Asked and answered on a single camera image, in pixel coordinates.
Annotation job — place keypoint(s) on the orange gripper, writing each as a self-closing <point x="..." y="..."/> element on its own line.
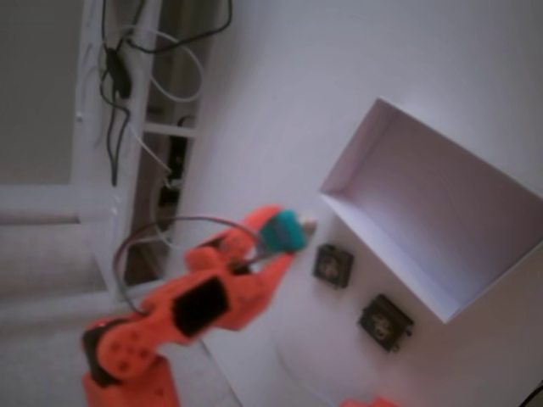
<point x="271" y="273"/>

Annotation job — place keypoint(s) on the green rounded box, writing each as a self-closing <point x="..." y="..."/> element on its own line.
<point x="283" y="233"/>

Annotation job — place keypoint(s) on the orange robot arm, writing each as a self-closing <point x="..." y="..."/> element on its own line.
<point x="127" y="373"/>

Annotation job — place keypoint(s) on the white cardboard bin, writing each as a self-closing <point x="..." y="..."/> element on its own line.
<point x="424" y="203"/>

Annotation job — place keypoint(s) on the cream bear figurine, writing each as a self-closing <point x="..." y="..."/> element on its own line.
<point x="310" y="222"/>

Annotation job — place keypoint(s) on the black square case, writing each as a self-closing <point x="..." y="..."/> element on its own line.
<point x="385" y="323"/>
<point x="333" y="266"/>

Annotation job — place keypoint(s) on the white metal frame rack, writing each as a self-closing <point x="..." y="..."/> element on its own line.
<point x="91" y="169"/>

